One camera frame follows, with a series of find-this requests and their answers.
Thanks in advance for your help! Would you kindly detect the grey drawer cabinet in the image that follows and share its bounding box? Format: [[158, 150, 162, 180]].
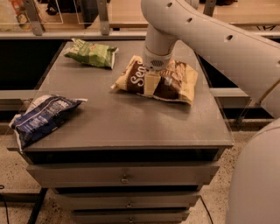
[[24, 41, 233, 224]]

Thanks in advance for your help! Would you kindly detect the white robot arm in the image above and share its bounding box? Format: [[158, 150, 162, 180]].
[[141, 0, 280, 224]]

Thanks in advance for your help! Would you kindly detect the green chip bag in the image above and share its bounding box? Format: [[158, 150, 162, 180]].
[[64, 38, 118, 69]]

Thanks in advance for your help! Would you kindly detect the colourful item behind glass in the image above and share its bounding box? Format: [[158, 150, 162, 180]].
[[9, 0, 32, 31]]

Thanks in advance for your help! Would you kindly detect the top drawer knob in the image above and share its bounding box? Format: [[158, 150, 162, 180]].
[[120, 175, 130, 184]]

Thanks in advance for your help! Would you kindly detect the brown chip bag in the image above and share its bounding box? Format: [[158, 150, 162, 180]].
[[112, 56, 198, 105]]

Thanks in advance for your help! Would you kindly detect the black bar on floor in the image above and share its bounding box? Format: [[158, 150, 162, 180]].
[[27, 188, 47, 224]]

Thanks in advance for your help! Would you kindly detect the grey metal rail post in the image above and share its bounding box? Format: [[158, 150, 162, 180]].
[[96, 0, 110, 36], [203, 0, 217, 17], [23, 0, 45, 36]]

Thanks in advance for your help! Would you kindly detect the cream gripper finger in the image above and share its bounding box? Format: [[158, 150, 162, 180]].
[[144, 71, 161, 96]]

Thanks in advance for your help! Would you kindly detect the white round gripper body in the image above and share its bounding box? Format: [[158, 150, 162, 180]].
[[143, 46, 173, 71]]

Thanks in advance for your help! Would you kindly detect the blue chip bag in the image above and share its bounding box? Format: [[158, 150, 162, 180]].
[[9, 94, 87, 151]]

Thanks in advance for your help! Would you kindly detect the wooden desk in background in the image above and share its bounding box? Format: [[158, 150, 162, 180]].
[[108, 0, 280, 25]]

